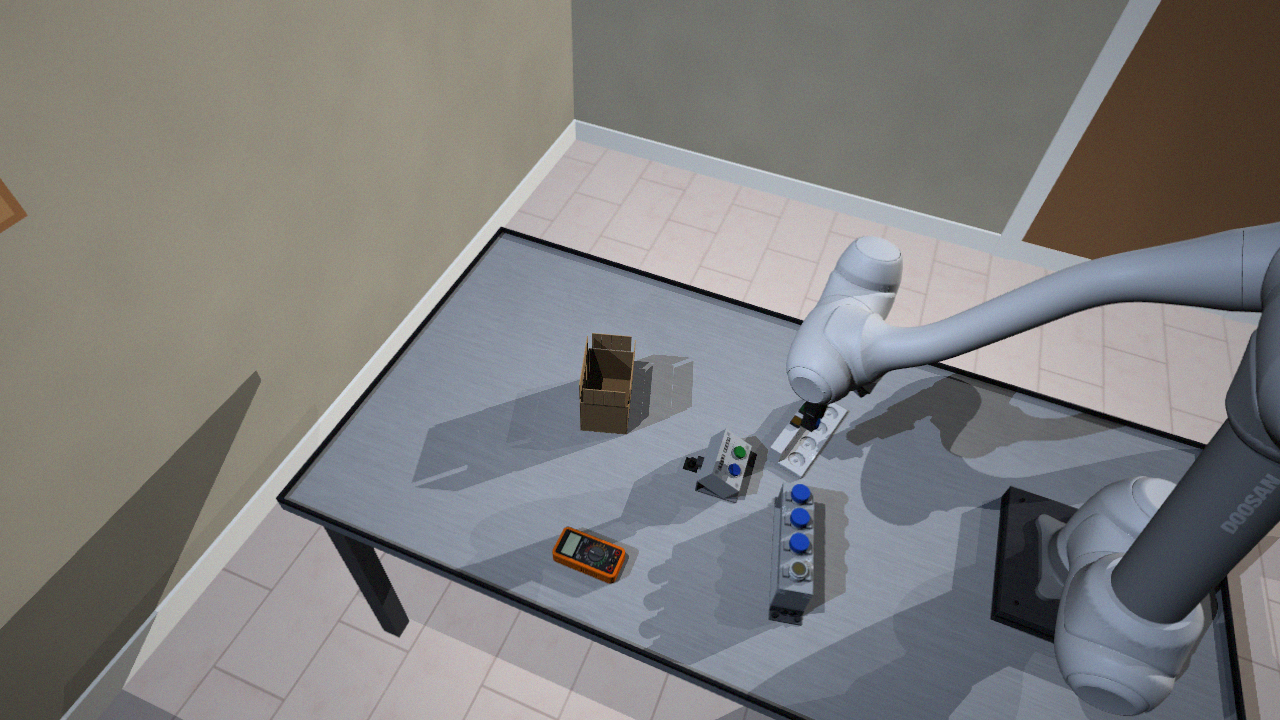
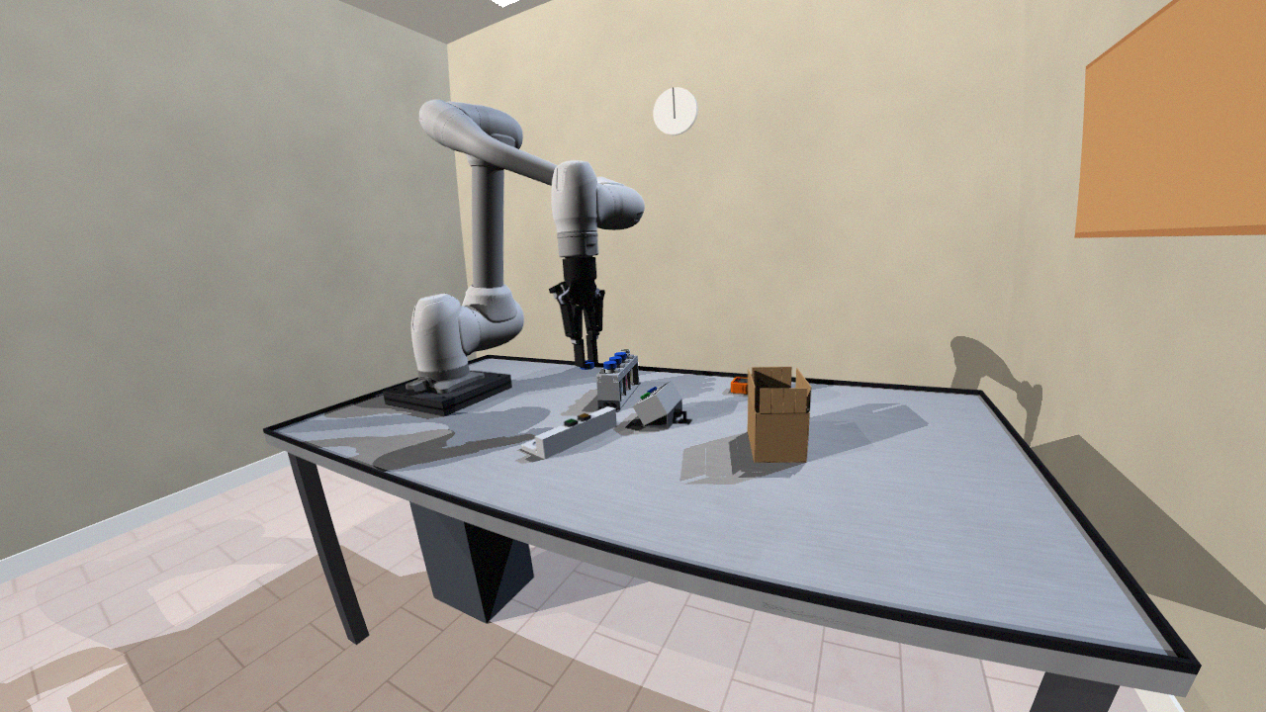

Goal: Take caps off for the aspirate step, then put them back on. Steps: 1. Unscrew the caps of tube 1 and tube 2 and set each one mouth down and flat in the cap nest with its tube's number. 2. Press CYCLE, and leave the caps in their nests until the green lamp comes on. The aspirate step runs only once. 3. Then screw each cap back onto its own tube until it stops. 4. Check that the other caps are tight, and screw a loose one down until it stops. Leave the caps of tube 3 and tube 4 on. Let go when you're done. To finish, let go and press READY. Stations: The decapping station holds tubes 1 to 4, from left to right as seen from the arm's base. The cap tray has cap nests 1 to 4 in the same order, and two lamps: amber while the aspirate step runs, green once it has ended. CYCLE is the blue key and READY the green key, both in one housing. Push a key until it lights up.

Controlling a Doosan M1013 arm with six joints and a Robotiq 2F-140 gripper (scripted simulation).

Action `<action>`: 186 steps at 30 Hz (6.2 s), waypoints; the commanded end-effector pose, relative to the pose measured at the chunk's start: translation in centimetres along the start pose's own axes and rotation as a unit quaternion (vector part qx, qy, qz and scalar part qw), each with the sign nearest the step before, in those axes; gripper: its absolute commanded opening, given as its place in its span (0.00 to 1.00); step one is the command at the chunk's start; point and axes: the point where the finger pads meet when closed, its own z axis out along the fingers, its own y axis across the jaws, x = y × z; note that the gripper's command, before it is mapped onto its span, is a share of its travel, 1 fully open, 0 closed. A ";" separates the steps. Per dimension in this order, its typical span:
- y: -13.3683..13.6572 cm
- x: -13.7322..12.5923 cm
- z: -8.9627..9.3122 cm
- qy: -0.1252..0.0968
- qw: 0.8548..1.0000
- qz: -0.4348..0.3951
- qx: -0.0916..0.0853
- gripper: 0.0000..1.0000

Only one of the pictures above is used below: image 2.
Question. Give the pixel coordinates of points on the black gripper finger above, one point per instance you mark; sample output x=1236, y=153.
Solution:
x=593, y=312
x=572, y=316

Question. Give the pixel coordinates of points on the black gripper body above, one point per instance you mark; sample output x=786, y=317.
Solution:
x=579, y=269

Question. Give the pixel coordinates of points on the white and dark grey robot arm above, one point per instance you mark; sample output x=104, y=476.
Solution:
x=443, y=332

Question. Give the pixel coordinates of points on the white key panel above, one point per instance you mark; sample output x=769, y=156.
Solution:
x=664, y=403

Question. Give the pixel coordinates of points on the brown cardboard box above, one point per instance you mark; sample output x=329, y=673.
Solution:
x=778, y=421

